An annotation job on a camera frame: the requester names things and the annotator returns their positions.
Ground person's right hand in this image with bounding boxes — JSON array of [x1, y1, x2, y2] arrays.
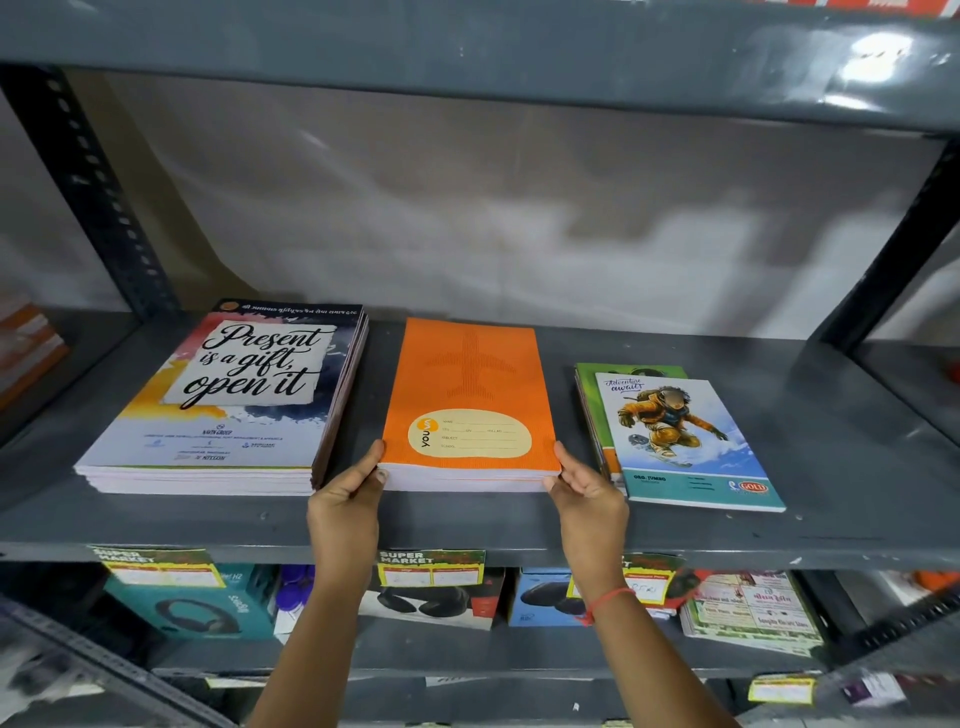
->
[[543, 441, 631, 603]]

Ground person's left hand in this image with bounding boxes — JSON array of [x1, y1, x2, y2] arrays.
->
[[306, 439, 390, 595]]

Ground stack of orange notebooks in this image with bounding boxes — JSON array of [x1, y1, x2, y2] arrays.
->
[[377, 317, 562, 494]]

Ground person's right forearm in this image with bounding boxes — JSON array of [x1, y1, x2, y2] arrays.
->
[[579, 586, 742, 728]]

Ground person's left forearm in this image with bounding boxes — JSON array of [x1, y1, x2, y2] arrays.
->
[[246, 579, 376, 728]]

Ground green cover notebook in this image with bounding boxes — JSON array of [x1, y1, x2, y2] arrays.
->
[[575, 363, 689, 481]]

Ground blue snowboarder cartoon notebook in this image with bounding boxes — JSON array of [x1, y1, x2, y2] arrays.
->
[[594, 372, 787, 514]]

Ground yellow green shelf label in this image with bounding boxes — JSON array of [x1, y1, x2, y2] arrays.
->
[[88, 545, 227, 589], [621, 553, 689, 606], [376, 549, 488, 589]]

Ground stack of white quote notebooks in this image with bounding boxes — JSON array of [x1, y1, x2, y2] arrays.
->
[[73, 298, 370, 498]]

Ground red thread wristband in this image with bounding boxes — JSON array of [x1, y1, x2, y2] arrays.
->
[[581, 587, 637, 627]]

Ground blue earbuds box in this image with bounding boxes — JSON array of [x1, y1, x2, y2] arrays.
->
[[507, 568, 595, 629]]

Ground white purple product box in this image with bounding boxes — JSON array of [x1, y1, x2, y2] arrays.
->
[[272, 564, 317, 646]]

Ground black headphone box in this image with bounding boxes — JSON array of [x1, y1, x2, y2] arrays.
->
[[357, 567, 506, 632]]

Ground red product box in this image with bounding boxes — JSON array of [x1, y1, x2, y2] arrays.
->
[[666, 570, 708, 618]]

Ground teal headphone box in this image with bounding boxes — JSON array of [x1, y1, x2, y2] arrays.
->
[[103, 562, 280, 643]]

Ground stack of printed pamphlets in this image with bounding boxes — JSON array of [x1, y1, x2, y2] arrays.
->
[[678, 570, 827, 659]]

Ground small yellow price tag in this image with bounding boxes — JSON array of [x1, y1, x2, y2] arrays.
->
[[747, 674, 817, 707]]

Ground stack of orange white books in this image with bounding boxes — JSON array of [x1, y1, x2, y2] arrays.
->
[[0, 298, 70, 411]]

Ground white purple price tag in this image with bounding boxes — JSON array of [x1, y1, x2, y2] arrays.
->
[[840, 670, 910, 708]]

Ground grey metal shelf rack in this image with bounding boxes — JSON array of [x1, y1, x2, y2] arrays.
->
[[0, 0, 960, 728]]

